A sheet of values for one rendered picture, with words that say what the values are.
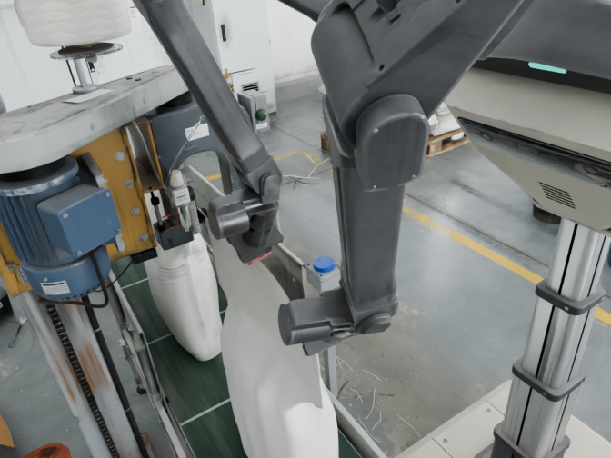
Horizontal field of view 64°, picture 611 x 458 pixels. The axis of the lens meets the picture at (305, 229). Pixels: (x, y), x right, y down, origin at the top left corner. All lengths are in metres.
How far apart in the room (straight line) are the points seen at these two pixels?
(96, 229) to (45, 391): 1.72
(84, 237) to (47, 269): 0.13
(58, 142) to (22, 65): 2.94
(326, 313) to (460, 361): 1.71
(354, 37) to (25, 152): 0.67
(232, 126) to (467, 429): 1.29
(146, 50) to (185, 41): 3.20
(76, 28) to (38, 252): 0.39
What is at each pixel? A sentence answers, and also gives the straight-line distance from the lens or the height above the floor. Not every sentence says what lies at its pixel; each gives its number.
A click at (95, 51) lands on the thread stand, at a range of 0.93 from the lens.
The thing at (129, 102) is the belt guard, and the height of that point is 1.40.
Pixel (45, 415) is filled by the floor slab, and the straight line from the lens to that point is 2.46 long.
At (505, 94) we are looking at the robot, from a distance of 0.88.
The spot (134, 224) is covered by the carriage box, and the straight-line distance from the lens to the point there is 1.21.
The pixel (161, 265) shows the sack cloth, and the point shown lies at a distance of 1.62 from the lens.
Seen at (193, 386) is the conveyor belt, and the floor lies 0.38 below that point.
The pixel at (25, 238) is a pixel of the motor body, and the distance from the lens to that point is 0.99.
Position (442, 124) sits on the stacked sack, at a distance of 4.27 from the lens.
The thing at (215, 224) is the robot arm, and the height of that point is 1.22.
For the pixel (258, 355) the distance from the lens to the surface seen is 1.15.
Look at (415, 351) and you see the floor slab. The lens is 2.34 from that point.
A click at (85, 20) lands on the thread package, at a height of 1.56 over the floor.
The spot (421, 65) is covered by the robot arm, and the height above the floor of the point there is 1.59.
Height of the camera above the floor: 1.65
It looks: 31 degrees down
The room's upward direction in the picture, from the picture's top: 5 degrees counter-clockwise
